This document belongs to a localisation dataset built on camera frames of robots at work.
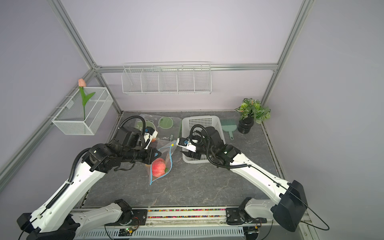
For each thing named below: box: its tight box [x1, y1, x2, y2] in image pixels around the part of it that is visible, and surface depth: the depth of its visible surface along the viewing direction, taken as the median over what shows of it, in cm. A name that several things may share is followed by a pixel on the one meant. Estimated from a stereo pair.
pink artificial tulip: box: [78, 78, 96, 121], surface depth 82 cm
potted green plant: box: [234, 98, 271, 134], surface depth 88 cm
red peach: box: [151, 158, 166, 178], surface depth 70 cm
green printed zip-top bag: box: [135, 113, 182, 141], surface depth 107 cm
